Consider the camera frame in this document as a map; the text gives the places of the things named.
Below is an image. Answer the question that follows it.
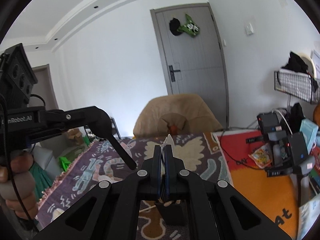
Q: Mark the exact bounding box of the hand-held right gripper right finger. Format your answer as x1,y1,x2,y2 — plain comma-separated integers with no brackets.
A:
164,145,292,240

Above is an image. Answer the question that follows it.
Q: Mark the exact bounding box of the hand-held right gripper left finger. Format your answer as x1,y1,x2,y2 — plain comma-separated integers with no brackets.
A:
31,144,164,240

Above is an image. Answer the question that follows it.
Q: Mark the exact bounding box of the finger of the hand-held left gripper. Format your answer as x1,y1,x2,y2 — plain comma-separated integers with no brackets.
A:
39,106,137,170

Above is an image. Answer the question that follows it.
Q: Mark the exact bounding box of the black utensil holder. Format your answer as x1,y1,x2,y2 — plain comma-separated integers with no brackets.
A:
155,200,187,227

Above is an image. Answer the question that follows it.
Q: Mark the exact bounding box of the person's left hand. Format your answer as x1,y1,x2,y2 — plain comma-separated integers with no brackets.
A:
0,152,34,213

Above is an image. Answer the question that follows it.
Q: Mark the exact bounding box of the cardboard box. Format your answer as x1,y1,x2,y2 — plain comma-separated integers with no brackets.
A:
65,128,84,147

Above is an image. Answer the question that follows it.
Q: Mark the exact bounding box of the black shoe rack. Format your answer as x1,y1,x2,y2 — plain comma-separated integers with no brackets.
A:
86,117,122,143

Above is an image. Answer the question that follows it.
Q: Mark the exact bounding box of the beige chair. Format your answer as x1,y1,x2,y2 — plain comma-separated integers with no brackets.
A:
133,94,224,139

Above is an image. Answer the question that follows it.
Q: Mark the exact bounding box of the printed woven blanket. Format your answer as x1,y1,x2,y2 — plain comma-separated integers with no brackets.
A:
35,132,234,240

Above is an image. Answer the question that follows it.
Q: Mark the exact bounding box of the teal cloth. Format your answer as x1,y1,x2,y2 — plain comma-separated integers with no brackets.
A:
29,162,52,202

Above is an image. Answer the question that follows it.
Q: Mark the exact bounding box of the orange cat desk mat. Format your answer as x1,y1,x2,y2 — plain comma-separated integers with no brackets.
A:
212,130,320,240

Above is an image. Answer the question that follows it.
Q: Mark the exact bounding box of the colourful snack packet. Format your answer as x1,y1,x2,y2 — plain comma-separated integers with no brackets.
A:
249,146,273,169

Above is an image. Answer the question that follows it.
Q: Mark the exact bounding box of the black hand-held device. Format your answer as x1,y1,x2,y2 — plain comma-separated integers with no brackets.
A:
245,112,288,165
265,131,317,207

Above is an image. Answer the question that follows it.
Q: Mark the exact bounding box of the black hat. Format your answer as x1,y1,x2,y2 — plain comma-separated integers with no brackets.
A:
169,18,184,37

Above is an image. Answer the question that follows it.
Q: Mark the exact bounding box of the black pouch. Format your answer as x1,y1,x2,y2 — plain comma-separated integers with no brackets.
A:
290,102,306,133

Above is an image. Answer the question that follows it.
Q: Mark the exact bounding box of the white plastic bag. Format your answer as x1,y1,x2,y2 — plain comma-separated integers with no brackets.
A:
297,192,320,240

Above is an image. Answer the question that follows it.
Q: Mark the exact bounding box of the light blue tissue box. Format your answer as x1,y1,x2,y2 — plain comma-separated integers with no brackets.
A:
299,119,319,152

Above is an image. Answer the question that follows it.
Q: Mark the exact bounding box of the green panda bag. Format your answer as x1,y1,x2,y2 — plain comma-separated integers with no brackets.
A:
180,13,200,38

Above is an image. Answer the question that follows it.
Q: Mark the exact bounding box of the orange plush toy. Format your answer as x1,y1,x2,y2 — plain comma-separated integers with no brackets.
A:
312,105,320,125

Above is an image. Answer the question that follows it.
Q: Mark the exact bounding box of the black cloth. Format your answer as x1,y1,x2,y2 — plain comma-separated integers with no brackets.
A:
281,51,309,74

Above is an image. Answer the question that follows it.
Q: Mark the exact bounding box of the cream round plate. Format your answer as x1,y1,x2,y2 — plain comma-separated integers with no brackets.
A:
299,52,317,79

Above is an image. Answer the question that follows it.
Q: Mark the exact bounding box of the black desk cable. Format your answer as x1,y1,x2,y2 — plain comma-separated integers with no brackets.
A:
217,124,265,171

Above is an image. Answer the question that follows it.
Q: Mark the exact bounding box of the black door handle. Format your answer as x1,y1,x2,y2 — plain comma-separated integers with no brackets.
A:
169,65,181,82

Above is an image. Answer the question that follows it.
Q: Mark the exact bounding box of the black wire wall basket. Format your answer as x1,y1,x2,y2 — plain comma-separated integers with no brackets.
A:
274,70,320,105

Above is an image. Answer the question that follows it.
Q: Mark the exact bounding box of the white wall paper sheet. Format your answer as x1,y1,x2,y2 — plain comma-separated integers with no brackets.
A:
311,49,320,70

